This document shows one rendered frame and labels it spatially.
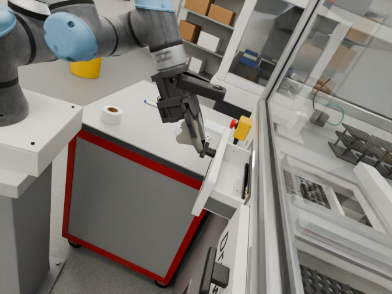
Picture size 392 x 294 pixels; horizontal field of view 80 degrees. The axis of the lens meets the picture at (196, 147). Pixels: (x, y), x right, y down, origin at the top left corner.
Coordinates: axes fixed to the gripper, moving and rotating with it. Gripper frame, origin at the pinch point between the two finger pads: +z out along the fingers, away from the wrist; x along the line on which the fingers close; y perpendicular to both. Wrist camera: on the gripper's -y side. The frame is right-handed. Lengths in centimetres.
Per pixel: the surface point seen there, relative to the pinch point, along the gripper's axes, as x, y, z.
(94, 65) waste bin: -215, 179, -36
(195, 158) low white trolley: -17.0, 9.7, 12.2
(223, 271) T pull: 31.2, -8.3, 6.4
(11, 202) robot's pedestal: 18.9, 46.3, -0.3
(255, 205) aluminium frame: 20.1, -13.0, 3.9
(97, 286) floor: -3, 68, 64
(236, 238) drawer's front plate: 25.7, -9.7, 5.9
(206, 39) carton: -390, 70, -30
